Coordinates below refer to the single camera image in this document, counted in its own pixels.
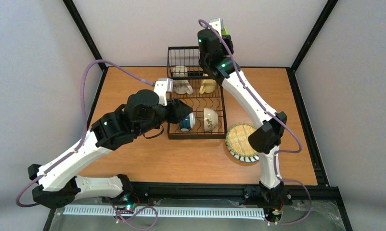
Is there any white black striped plate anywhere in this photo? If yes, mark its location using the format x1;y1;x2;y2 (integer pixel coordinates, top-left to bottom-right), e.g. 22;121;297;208
226;140;259;163

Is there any yellow mug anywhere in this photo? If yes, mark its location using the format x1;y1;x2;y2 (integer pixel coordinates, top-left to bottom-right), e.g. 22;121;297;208
199;79;217;94

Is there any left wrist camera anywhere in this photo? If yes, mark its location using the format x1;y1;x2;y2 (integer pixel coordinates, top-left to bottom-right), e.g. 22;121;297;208
154;78;173;106

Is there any dark teal spotted bowl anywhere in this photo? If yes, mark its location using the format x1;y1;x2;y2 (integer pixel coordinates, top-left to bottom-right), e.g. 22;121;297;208
179;113;195;132

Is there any black enclosure frame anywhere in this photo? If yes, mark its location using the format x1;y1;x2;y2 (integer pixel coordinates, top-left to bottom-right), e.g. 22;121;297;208
43;0;352;231

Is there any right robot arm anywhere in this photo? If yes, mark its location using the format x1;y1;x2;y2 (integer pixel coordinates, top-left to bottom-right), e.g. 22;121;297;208
197;29;287;189

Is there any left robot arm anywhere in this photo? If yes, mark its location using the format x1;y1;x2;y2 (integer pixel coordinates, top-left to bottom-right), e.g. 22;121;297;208
28;90;193;209

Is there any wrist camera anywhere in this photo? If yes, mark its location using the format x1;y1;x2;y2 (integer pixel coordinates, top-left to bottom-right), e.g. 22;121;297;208
209;18;224;35
154;78;173;106

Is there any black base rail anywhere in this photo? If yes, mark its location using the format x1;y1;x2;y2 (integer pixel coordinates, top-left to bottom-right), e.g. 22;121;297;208
113;181;342;207

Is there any white bowl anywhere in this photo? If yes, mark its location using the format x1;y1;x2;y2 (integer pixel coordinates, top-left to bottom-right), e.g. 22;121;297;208
203;108;218;132

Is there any white slotted cable duct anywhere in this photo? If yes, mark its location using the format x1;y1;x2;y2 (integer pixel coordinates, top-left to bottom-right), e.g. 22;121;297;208
63;205;265;220

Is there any white floral mug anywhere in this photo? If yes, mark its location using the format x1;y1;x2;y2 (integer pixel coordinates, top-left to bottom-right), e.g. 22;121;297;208
172;65;193;95

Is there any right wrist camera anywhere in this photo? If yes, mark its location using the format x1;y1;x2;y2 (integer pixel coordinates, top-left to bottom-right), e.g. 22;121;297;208
209;18;224;35

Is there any black wire dish rack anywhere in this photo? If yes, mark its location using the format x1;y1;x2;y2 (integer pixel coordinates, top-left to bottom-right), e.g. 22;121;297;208
167;46;227;140

